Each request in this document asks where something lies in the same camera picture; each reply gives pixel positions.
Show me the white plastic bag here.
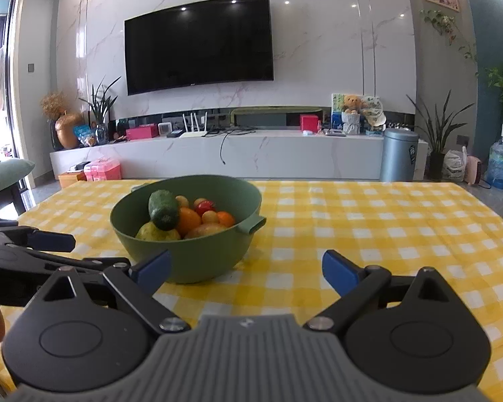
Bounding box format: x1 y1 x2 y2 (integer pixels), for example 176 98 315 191
441 146 468 183

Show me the blue green picture box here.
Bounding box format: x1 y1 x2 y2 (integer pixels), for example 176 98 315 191
331 93 345 130

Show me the green apple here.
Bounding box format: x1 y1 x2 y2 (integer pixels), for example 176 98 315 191
135 222 181 242

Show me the black cable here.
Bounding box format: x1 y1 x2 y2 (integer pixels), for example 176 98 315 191
219 130 244 166

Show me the pink flat box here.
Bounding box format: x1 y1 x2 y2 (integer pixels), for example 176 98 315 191
126 124 159 141

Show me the small pink heater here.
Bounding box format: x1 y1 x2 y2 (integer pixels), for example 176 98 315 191
464 156 483 185

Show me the glass balcony door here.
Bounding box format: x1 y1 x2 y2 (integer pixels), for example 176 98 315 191
0 0 23 164

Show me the green cushioned chair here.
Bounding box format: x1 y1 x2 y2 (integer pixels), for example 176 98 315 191
0 158 36 218

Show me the grey blue trash can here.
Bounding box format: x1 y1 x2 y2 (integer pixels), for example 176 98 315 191
380 129 420 183

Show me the long-leaf plant in vase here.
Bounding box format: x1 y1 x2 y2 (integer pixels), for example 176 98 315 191
79 76 122 128

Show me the hanging vine plant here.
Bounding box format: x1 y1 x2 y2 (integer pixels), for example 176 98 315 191
419 8 479 63

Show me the dried flower bunch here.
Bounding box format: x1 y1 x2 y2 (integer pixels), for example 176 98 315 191
40 91 67 120

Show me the orange cardboard box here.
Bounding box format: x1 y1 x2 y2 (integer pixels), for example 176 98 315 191
59 171 87 189

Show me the yellow checked tablecloth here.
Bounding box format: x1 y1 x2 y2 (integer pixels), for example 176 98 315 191
0 179 503 402

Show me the pink storage box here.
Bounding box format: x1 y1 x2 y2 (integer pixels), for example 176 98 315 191
84 160 122 182

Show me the white marble tv cabinet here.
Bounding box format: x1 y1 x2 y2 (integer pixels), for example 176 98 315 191
50 128 428 181

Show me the blue snack bag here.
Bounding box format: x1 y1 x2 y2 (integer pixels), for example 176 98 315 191
72 125 96 147

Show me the yellow-green pear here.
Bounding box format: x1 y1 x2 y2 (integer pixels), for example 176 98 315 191
184 223 228 240

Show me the long-leaf potted plant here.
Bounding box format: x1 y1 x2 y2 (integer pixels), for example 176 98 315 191
406 90 474 181

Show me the green cucumber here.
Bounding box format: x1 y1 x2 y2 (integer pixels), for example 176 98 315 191
148 190 180 231

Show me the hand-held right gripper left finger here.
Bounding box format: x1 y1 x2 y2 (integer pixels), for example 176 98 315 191
34 249 192 332

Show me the black wall television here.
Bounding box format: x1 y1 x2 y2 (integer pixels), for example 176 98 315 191
124 0 274 95

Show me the gold round vase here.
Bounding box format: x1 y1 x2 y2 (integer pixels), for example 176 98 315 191
54 111 85 149

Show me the white wifi router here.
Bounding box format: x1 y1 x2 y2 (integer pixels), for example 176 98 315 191
179 113 210 139

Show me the grey soundbar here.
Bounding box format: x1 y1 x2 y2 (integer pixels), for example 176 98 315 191
230 108 324 128

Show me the green bowl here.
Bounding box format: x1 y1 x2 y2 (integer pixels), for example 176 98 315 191
110 175 267 284

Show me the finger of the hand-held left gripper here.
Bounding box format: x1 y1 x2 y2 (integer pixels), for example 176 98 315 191
8 249 131 286
0 215 76 253

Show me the blue water jug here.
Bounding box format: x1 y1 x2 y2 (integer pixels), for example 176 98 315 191
485 123 503 190

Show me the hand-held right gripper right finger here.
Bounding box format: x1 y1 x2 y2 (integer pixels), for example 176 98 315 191
302 250 468 331

